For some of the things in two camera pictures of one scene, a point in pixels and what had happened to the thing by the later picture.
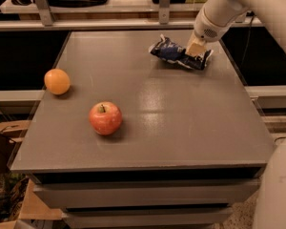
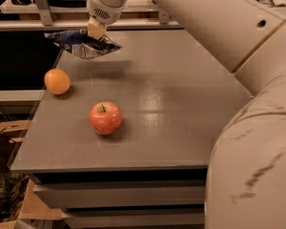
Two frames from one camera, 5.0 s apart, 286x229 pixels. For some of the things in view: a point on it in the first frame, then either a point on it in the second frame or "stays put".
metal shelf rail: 47,22 stays put
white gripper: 205,27 -> 102,10
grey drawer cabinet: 122,138 stays put
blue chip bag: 173,52 -> 78,44
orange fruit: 56,81 stays put
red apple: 105,117 stays put
